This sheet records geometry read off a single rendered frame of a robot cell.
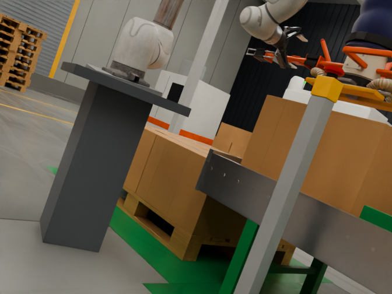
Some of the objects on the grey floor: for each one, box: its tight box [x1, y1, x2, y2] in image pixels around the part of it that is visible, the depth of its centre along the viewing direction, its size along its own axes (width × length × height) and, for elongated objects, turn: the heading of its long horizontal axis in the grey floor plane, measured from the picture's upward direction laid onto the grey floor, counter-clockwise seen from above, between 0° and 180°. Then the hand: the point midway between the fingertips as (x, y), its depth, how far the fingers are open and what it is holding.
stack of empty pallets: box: [0, 13, 48, 93], centre depth 829 cm, size 129×110×130 cm
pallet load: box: [211, 122, 252, 159], centre depth 988 cm, size 121×102×90 cm
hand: (298, 53), depth 191 cm, fingers open, 13 cm apart
